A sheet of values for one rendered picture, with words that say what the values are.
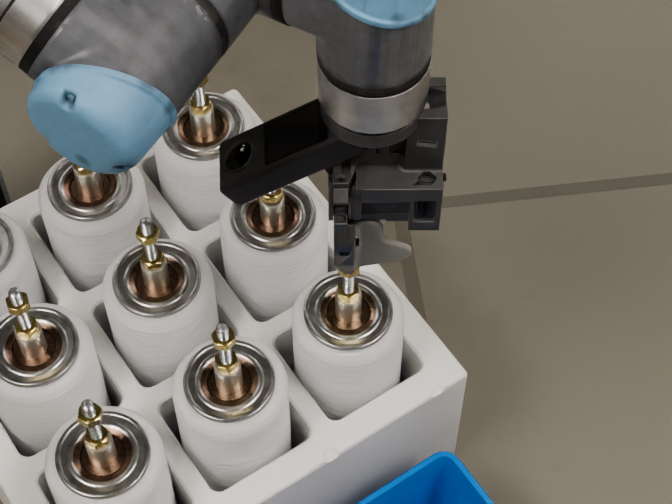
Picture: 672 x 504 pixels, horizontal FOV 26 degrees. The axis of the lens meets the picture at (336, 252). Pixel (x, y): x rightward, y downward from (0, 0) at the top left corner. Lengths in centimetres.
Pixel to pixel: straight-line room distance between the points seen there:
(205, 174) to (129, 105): 49
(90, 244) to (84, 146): 46
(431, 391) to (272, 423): 16
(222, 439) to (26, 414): 17
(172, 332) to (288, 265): 12
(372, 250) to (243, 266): 20
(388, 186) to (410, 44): 15
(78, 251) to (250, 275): 16
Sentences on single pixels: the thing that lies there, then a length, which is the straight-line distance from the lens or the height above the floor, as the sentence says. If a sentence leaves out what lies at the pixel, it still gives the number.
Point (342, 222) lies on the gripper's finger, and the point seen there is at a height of 45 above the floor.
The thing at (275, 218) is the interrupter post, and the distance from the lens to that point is 127.
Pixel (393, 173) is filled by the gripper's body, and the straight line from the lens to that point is 103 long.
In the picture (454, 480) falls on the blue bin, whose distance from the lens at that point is 134.
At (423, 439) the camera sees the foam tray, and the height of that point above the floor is 10.
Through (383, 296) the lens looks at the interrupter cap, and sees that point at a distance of 124.
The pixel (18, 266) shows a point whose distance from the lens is 129.
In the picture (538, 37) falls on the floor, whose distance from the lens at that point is 176.
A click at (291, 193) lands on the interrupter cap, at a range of 129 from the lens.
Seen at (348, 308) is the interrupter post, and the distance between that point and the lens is 120.
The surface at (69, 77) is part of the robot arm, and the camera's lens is 84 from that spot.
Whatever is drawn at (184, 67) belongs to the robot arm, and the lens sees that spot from 86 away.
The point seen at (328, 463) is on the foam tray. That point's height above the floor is 17.
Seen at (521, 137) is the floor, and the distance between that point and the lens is 166.
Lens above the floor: 131
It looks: 57 degrees down
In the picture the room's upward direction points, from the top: straight up
